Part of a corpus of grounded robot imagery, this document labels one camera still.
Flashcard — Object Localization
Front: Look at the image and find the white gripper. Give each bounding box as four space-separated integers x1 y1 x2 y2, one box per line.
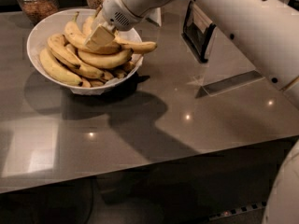
84 0 172 51

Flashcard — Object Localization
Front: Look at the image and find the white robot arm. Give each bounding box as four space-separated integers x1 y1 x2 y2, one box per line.
85 0 299 106

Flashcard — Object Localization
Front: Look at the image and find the back small yellow banana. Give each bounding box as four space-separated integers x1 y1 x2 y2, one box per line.
82 7 101 35

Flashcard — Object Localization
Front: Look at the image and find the centre curved yellow banana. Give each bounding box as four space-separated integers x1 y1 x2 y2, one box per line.
78 49 134 69

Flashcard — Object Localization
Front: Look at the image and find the right long yellow banana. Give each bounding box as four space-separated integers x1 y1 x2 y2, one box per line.
115 35 157 54

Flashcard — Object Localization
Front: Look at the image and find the left spotted yellow banana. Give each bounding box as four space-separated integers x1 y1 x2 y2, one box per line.
47 34 80 69

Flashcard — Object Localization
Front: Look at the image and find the white ceramic bowl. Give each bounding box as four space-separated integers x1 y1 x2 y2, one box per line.
26 8 145 96

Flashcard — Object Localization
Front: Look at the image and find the small white sign stand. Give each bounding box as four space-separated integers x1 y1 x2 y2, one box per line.
146 7 162 27

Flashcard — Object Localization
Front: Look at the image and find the left glass cereal jar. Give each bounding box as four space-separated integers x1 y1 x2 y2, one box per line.
17 0 59 24

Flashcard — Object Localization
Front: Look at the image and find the black napkin holder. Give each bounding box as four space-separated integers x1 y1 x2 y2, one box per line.
182 2 217 63

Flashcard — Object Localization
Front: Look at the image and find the white paper sign stand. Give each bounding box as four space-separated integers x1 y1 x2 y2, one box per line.
196 28 263 98

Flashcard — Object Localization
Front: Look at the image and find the floor vent strip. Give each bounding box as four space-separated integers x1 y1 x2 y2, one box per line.
208 201 267 221

